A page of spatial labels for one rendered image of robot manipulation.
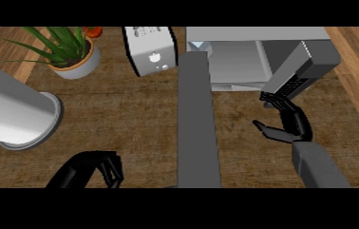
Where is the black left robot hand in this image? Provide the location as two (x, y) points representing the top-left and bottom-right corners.
(45, 150), (125, 189)

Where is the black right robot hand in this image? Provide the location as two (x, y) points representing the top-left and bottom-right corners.
(252, 91), (315, 143)

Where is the grey microwave door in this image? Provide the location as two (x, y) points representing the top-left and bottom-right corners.
(177, 50), (224, 189)

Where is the grey microwave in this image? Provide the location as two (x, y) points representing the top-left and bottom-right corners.
(185, 27), (343, 108)

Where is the large grey cylinder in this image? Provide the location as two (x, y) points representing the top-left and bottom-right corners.
(0, 70), (66, 151)

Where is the white toaster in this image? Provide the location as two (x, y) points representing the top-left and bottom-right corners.
(123, 27), (181, 78)

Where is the green potted plant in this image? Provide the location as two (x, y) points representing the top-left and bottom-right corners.
(2, 27), (103, 81)

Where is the red fruit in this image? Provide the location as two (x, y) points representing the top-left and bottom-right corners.
(85, 27), (104, 39)

